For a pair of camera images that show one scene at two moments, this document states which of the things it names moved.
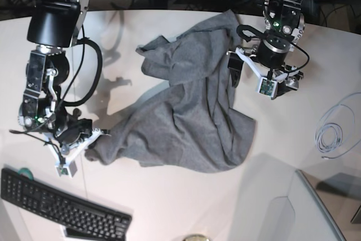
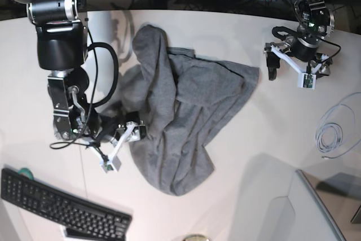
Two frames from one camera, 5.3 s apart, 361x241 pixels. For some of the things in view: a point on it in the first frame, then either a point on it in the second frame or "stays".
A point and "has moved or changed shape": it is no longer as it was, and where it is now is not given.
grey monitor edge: x=340 y=194 stays
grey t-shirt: x=185 y=120 has moved or changed shape
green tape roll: x=26 y=172 stays
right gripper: x=291 y=83 → x=325 y=61
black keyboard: x=83 y=219 stays
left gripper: x=67 y=135 → x=133 y=130
